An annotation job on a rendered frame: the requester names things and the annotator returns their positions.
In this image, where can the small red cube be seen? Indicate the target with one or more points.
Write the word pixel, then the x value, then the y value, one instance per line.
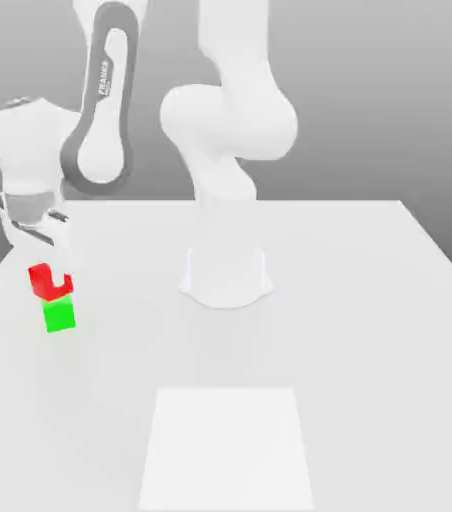
pixel 40 282

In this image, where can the small green cube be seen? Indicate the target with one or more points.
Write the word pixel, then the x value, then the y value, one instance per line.
pixel 60 316

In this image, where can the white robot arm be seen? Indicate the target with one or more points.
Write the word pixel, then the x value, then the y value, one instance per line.
pixel 226 120

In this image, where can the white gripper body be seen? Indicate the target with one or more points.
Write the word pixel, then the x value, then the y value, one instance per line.
pixel 58 236

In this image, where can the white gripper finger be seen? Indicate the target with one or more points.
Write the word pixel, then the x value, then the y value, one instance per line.
pixel 58 274

